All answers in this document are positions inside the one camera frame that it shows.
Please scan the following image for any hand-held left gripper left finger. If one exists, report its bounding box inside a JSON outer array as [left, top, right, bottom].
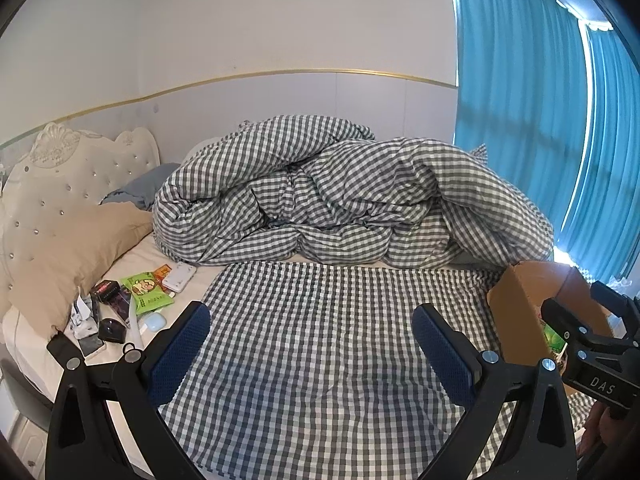
[[45, 301, 212, 480]]

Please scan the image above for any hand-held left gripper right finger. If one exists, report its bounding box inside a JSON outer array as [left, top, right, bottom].
[[412, 304, 580, 480]]

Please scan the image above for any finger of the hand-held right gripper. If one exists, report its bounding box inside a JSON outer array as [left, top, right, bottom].
[[540, 299, 640, 361], [590, 281, 640, 336]]

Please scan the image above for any green and white carton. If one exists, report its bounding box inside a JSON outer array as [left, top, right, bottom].
[[542, 322, 568, 356]]

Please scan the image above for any brown cardboard box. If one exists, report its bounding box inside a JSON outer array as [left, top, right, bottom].
[[486, 260, 626, 381]]

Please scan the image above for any person's right hand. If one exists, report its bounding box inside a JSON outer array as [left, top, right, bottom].
[[575, 402, 608, 461]]

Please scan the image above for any black computer mouse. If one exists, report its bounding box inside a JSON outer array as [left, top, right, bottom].
[[97, 319, 127, 345]]

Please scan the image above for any green snack packet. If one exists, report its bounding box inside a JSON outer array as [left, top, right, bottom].
[[119, 271, 175, 311]]

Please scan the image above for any white power strip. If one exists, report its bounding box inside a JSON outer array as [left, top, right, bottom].
[[162, 265, 197, 295]]

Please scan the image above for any smartphone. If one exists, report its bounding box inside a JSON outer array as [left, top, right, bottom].
[[80, 334, 107, 358]]

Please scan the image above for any black box with red print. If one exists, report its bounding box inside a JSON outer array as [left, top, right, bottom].
[[90, 281, 123, 303]]

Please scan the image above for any white crumpled wrapper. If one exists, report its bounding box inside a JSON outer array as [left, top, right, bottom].
[[70, 287, 98, 336]]

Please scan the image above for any grey checked flat sheet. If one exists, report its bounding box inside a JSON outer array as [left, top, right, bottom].
[[159, 260, 596, 461]]

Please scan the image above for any beige pillow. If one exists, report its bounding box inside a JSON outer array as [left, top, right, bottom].
[[2, 200, 155, 341]]

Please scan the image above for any cream mattress sheet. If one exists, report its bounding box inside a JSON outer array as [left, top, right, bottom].
[[0, 232, 223, 480]]

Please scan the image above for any blue pillow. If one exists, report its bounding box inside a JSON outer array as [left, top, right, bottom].
[[100, 162, 181, 211]]

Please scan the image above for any grey checked duvet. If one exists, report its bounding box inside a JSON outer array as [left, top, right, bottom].
[[152, 115, 555, 268]]

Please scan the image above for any blue curtain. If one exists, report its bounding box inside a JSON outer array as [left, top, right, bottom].
[[452, 0, 640, 286]]

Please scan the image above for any white tufted headboard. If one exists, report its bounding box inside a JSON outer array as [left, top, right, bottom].
[[0, 122, 161, 311]]

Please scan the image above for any white cable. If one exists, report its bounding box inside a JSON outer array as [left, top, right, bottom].
[[127, 300, 146, 348]]

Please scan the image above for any gold wall trim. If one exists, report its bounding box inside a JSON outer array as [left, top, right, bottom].
[[0, 69, 458, 148]]

